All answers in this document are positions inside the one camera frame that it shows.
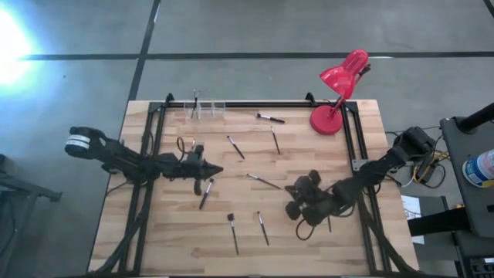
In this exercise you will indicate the fluffy grey powder brush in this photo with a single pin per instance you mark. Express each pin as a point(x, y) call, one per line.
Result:
point(272, 119)

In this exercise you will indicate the fan-head makeup brush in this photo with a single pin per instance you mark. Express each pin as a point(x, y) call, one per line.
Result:
point(233, 235)

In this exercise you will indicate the white blue wipes canister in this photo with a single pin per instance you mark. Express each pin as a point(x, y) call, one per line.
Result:
point(480, 170)

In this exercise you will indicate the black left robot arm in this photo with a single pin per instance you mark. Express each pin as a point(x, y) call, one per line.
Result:
point(116, 156)

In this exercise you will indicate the long-ferrule thin makeup brush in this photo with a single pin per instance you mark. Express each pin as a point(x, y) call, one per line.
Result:
point(264, 181)

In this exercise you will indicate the grey metal bracket plate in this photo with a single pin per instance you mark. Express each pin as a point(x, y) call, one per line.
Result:
point(359, 165)

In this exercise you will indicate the black floor stand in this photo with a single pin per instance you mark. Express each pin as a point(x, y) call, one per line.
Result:
point(23, 189)

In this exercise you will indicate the thin black eyeliner brush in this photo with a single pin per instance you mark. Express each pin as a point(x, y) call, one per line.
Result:
point(275, 141)

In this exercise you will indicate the black aluminium table frame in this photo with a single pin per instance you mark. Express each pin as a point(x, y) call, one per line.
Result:
point(251, 104)

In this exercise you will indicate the white paper sheet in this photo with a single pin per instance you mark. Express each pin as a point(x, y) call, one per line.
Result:
point(411, 208)

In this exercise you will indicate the black silver-ferrule makeup brush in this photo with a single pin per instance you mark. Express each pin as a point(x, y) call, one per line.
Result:
point(329, 224)

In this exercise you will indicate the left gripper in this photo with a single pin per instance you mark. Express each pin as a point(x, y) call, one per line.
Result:
point(173, 168)

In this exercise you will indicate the thick black flat-ferrule brush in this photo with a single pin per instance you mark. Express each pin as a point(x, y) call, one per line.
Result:
point(263, 229)

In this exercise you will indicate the thin black makeup brush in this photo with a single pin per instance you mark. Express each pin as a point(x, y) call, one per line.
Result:
point(195, 104)

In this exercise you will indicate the clear acrylic organizer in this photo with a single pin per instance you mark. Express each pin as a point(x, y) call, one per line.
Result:
point(218, 110)

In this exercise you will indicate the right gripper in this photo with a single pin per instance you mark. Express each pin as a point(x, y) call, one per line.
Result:
point(316, 208)

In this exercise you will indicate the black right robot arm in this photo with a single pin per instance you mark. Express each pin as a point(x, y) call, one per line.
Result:
point(386, 160)

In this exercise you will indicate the dark grey cart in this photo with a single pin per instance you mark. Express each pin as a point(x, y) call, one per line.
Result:
point(459, 166)

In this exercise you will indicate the black pole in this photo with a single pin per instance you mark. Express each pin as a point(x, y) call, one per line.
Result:
point(478, 116)

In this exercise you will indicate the small black makeup brush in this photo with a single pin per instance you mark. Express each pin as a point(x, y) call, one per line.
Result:
point(235, 147)

